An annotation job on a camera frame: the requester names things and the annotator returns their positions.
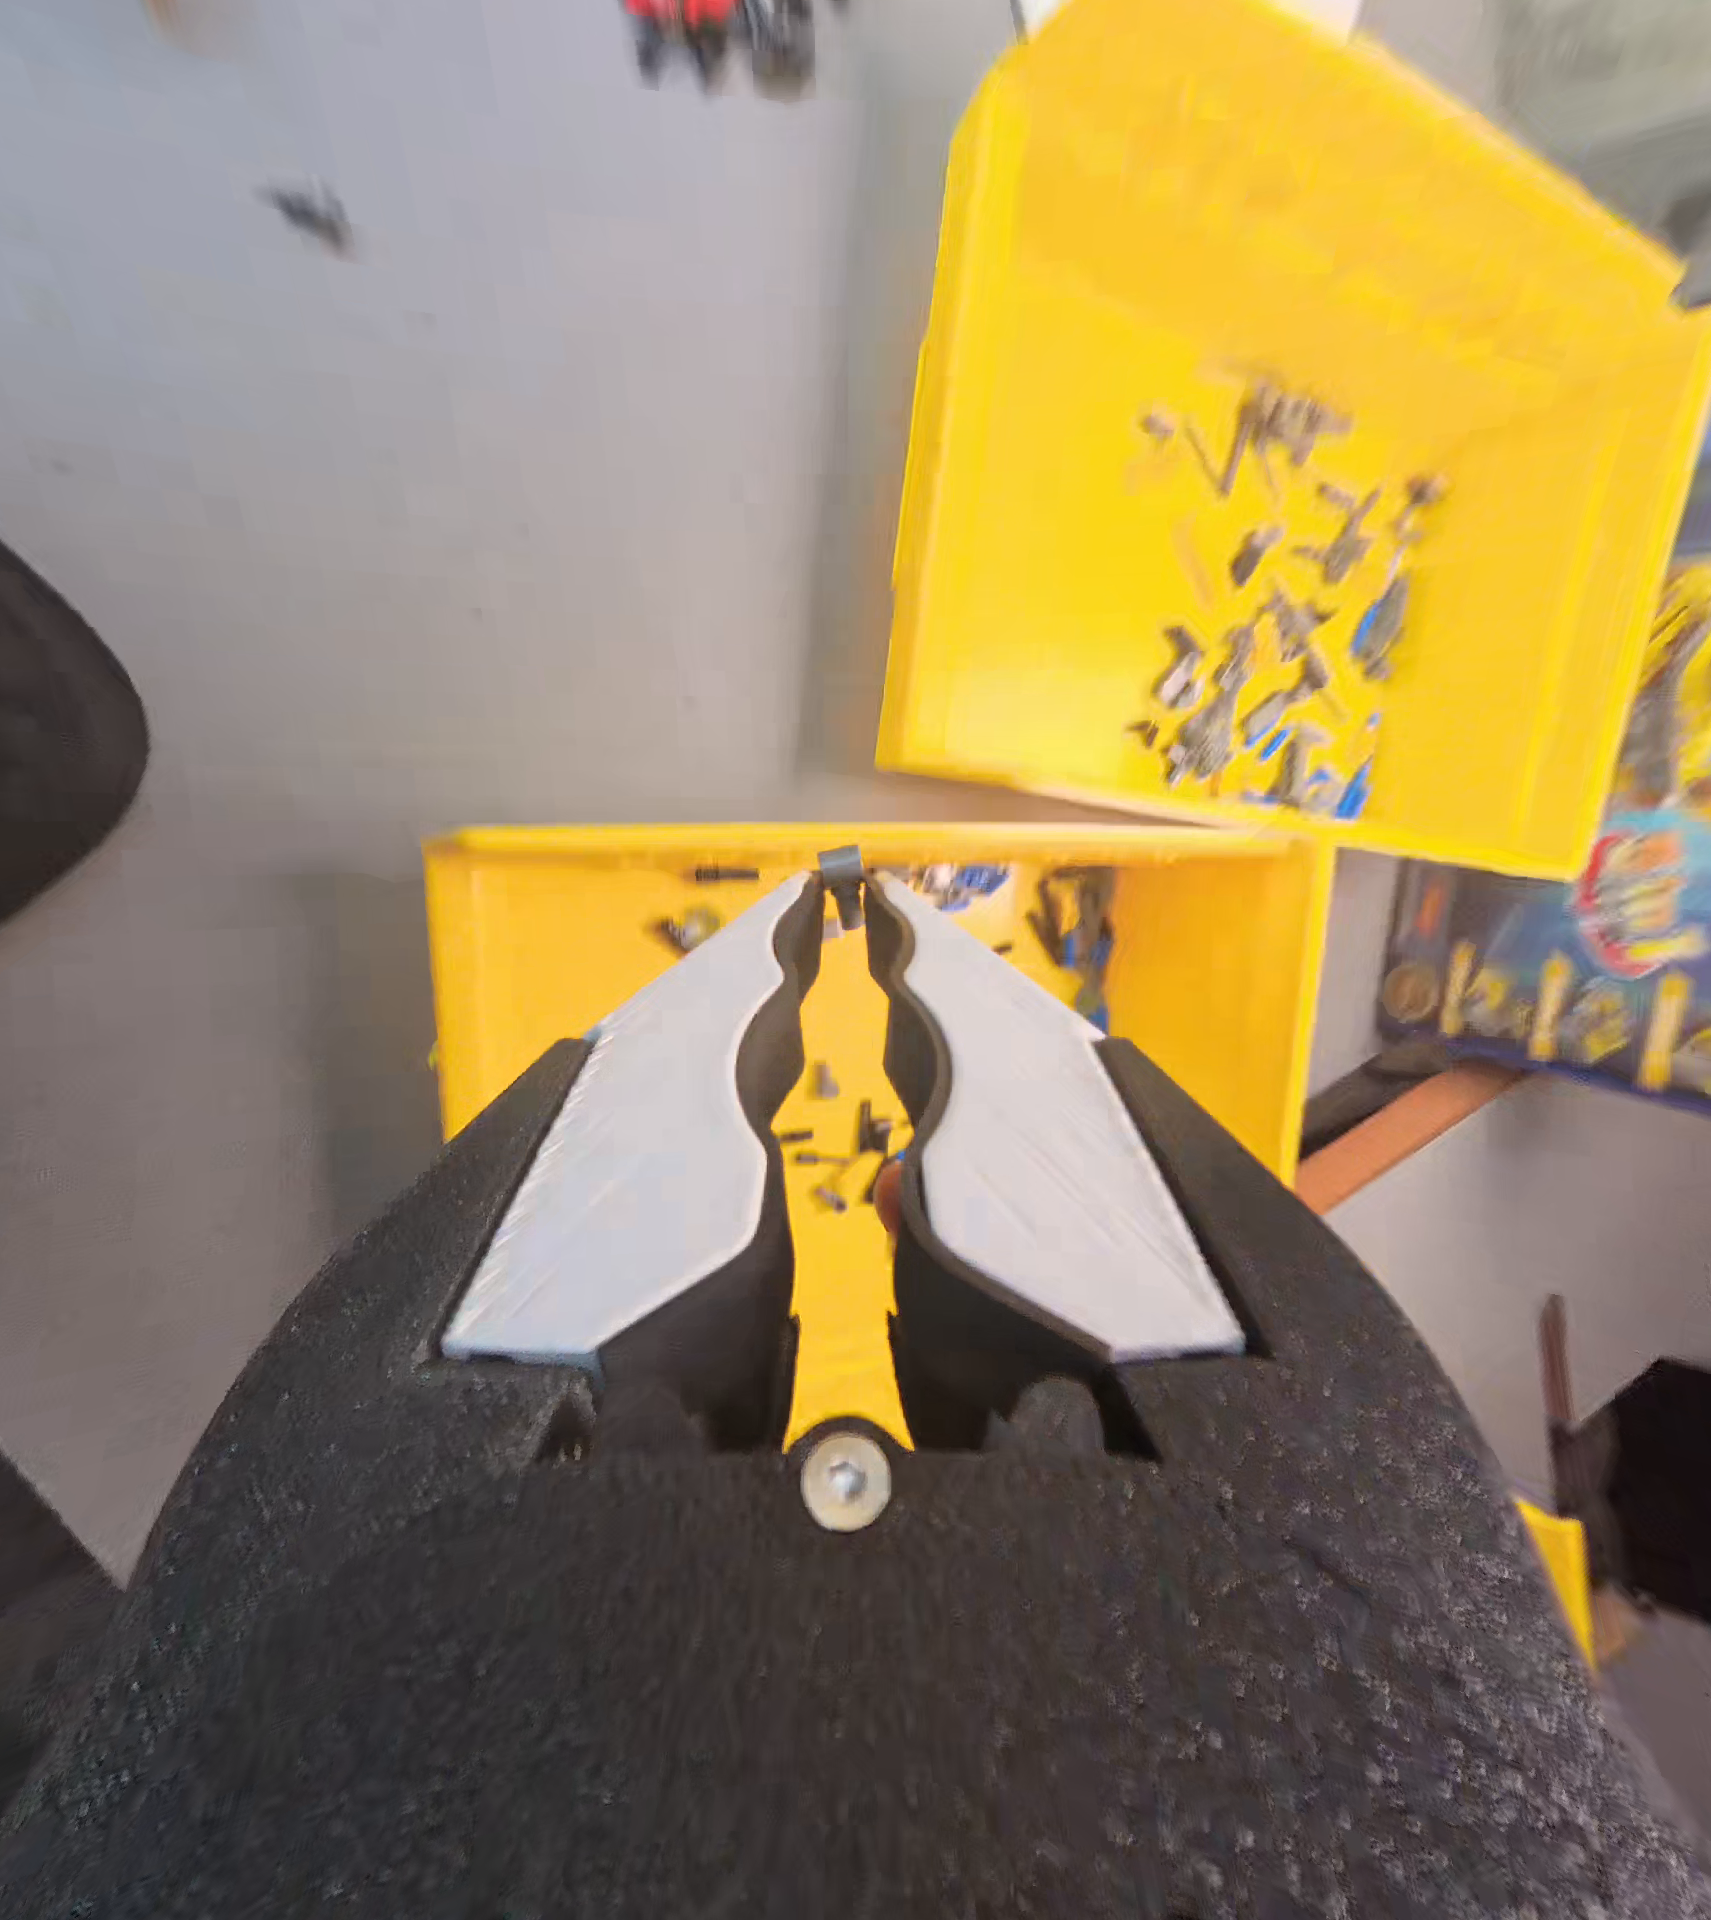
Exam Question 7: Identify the scattered small lego parts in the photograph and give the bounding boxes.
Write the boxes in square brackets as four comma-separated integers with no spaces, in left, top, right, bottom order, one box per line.
[646,858,1120,1210]

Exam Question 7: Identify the pile of small lego parts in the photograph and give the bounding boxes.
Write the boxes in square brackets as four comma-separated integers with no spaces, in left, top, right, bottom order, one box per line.
[1126,374,1450,820]

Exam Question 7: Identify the pile of lego pins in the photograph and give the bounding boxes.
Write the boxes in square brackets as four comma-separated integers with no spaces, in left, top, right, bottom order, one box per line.
[622,0,820,96]

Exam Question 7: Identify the yellow bin with small parts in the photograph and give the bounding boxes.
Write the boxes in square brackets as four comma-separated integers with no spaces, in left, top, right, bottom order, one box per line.
[874,0,1711,883]

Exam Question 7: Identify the blue robot kit box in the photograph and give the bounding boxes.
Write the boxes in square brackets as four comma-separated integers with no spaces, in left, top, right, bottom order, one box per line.
[1372,261,1711,1133]

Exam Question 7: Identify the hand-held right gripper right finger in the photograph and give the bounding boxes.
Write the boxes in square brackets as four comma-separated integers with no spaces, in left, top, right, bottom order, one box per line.
[862,874,1248,1454]

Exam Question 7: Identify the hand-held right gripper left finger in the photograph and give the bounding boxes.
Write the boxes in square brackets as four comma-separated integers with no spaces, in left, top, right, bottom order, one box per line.
[442,872,824,1454]

